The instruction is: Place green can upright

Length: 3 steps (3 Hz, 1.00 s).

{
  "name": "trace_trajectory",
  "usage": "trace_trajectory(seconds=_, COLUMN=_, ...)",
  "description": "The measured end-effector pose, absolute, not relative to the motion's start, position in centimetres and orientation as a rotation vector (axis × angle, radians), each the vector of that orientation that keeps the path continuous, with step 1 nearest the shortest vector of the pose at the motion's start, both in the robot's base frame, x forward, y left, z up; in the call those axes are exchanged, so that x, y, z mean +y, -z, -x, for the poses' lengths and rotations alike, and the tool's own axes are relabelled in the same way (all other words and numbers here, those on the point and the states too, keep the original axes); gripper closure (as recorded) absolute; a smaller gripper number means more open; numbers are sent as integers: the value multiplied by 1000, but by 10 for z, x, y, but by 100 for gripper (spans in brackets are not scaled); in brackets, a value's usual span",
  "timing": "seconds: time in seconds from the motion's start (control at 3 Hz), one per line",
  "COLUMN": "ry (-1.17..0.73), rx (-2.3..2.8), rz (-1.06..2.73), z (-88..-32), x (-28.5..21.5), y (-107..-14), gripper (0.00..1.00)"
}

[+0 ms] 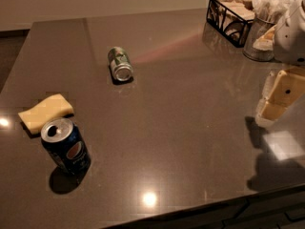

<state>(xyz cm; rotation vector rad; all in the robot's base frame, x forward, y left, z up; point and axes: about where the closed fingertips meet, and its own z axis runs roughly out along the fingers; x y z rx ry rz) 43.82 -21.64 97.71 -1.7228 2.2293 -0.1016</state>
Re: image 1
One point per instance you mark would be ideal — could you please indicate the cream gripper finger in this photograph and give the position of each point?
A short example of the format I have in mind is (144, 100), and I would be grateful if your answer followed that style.
(280, 91)

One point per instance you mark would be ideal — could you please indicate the green soda can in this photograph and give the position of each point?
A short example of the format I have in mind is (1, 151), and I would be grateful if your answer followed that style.
(120, 65)

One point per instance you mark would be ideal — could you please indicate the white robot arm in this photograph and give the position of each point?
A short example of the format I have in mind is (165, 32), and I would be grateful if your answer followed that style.
(289, 37)

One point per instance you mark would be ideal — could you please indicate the blue Pepsi can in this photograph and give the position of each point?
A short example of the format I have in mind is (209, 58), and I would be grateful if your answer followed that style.
(61, 138)

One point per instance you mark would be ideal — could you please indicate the metal utensil cup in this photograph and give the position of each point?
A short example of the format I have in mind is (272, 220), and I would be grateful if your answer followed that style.
(257, 48)

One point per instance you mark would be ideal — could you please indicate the yellow sponge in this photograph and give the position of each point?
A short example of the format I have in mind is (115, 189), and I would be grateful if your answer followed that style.
(48, 109)

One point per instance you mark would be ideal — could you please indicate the black wire napkin basket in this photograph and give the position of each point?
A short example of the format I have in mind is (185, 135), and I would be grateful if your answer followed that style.
(232, 18)

